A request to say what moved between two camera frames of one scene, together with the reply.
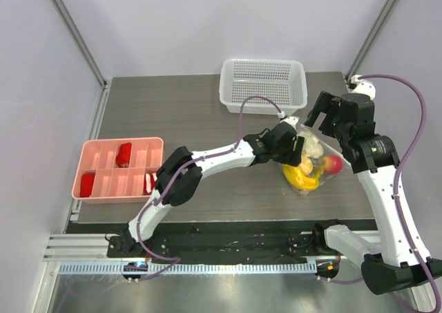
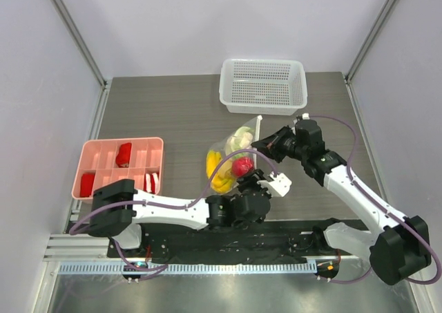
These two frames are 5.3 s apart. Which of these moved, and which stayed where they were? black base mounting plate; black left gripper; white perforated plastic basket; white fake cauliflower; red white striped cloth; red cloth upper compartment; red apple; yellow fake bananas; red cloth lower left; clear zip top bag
Moved: black left gripper; red apple; yellow fake bananas; clear zip top bag; white fake cauliflower
Stayed: red cloth lower left; black base mounting plate; red cloth upper compartment; red white striped cloth; white perforated plastic basket
